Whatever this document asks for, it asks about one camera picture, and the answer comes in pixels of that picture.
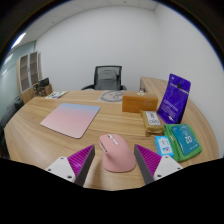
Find black devices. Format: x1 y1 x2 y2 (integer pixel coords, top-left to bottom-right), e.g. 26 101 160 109
34 77 50 90

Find green packet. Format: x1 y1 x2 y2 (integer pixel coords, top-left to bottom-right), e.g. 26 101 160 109
163 123 203 163

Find small light blue packet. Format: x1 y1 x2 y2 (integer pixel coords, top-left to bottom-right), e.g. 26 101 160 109
154 135 175 158

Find purple stand-up pouch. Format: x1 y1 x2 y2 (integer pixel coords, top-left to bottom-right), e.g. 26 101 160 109
156 73 192 125

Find wooden shelf unit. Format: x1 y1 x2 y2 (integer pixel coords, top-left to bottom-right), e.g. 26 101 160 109
16 50 43 96

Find teal packet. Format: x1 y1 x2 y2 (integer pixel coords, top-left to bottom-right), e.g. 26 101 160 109
172 124 201 156

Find brown packet with white label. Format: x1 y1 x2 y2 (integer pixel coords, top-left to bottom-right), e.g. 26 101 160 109
139 109 165 137

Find black padded chair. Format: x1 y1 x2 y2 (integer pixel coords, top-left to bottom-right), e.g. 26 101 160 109
0 99 25 131

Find grey backpack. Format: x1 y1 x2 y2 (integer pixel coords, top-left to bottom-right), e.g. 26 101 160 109
95 68 121 91

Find brown wooden box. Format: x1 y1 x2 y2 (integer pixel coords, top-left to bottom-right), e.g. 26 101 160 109
121 91 159 114

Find clear sheet with grey ring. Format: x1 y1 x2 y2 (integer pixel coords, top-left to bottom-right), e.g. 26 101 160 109
96 89 125 104

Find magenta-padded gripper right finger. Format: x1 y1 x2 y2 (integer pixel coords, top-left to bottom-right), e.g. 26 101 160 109
133 143 184 185

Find white green sticker sheet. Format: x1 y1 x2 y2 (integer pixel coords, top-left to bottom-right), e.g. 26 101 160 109
45 90 69 100

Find long ceiling light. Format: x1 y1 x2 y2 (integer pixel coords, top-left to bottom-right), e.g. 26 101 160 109
9 31 28 51

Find pink computer mouse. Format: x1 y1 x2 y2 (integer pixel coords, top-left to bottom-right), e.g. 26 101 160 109
98 133 137 173

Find black mesh office chair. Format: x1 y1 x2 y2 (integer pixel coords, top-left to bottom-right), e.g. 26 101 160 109
80 65 128 92

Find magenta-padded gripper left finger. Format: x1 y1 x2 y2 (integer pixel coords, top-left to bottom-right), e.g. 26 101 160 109
45 144 96 187

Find wooden side desk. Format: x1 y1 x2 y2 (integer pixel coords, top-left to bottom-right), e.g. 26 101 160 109
139 76 169 98

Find pink-blue gradient mouse pad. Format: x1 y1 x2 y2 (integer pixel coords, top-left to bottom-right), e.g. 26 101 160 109
39 102 102 140

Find low wooden side cabinet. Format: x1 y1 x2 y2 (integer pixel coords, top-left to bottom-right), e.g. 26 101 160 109
32 83 54 98

